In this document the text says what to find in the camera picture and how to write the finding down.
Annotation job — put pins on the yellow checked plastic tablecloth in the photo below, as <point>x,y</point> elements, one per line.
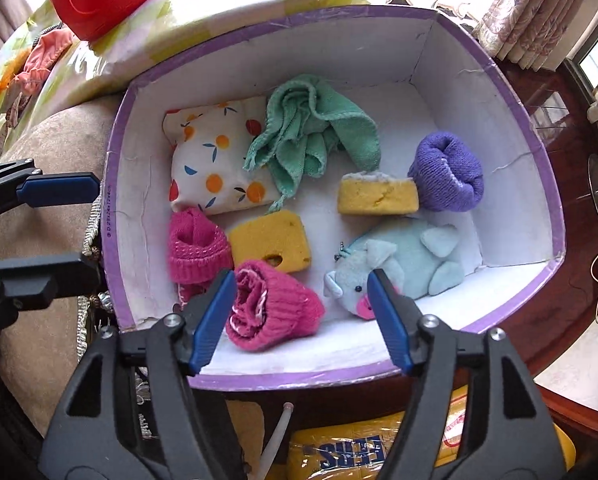
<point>179,15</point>

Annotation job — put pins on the large yellow sponge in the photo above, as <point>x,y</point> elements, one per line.
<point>274,237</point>

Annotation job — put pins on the magenta knit sock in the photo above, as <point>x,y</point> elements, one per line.
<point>194,250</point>
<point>284,310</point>

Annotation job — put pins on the fruit print fabric pouch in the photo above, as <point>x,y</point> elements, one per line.
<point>204,170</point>

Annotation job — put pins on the small yellow sponge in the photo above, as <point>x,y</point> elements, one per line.
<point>374,197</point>

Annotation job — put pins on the blue pig plush toy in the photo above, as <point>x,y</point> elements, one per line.
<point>414,255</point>

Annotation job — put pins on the white plastic tube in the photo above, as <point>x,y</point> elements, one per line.
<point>274,440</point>

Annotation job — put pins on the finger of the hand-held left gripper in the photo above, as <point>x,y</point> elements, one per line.
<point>59,190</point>
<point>39,280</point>

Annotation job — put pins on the green cloth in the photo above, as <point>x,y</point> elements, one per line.
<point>304,125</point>

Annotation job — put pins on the purple knit sock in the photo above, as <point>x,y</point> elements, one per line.
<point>444,175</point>

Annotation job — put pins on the purple cardboard box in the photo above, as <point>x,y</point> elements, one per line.
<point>429,125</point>

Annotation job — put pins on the patterned beige curtain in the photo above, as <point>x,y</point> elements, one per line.
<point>529,20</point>

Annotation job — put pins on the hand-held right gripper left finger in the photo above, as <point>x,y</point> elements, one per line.
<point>211,315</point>

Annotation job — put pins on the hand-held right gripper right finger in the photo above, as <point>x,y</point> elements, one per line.
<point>389,320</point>

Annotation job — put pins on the yellow plastic packet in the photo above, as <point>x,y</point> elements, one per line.
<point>344,455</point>

